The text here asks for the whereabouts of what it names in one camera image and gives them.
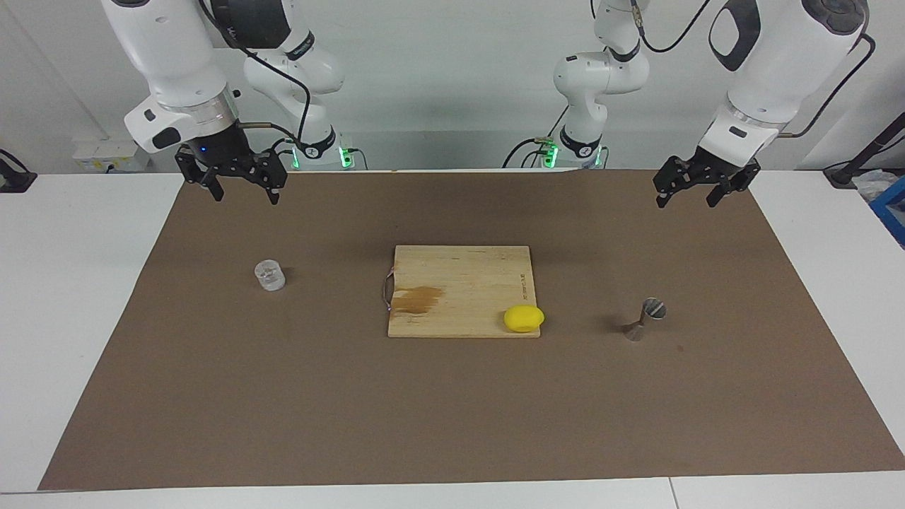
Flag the brown table mat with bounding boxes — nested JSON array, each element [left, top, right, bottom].
[[37, 170, 905, 491]]

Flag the black stand pole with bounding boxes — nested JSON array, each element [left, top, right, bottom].
[[824, 112, 905, 188]]

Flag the blue box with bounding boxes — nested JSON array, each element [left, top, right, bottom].
[[870, 177, 905, 248]]

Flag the white wall socket box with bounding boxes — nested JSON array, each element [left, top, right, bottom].
[[73, 139, 151, 172]]

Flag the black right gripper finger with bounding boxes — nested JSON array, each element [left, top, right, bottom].
[[175, 150, 226, 202], [255, 150, 288, 206]]

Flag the clear plastic bag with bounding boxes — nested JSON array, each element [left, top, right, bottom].
[[852, 170, 897, 202]]

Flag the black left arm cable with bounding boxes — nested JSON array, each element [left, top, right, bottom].
[[629, 0, 877, 139]]

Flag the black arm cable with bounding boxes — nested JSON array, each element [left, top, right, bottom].
[[629, 0, 877, 139], [198, 0, 313, 153]]

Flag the black clamp mount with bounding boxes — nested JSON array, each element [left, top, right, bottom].
[[0, 150, 37, 193]]

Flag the wooden cutting board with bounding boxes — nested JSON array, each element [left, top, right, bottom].
[[384, 245, 542, 339]]

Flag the metal jigger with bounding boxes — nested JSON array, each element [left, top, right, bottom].
[[622, 298, 668, 342]]

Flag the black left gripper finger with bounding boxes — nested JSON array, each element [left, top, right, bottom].
[[654, 157, 692, 209], [707, 166, 759, 208]]

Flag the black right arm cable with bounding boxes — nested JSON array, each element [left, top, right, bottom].
[[198, 0, 313, 153]]

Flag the black left base cable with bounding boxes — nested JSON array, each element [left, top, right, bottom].
[[502, 106, 570, 169]]

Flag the yellow lemon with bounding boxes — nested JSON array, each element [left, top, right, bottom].
[[503, 305, 546, 333]]

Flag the small clear glass cup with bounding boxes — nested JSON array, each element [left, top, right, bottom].
[[254, 260, 286, 292]]

